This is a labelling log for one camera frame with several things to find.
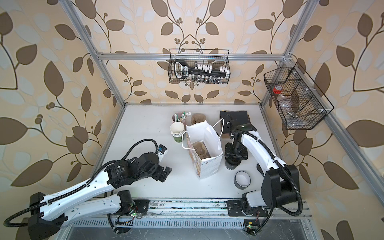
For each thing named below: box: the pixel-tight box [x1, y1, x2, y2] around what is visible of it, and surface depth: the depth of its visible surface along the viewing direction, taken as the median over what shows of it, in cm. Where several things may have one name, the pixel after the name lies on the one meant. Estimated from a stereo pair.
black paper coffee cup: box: [225, 156, 242, 171], surface depth 80 cm
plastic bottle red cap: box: [272, 85, 293, 113], surface depth 83 cm
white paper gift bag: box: [181, 118, 225, 180], surface depth 79 cm
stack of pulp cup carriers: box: [191, 113, 207, 125], surface depth 110 cm
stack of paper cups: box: [170, 121, 185, 143], surface depth 93 cm
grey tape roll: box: [233, 170, 251, 190], surface depth 84 cm
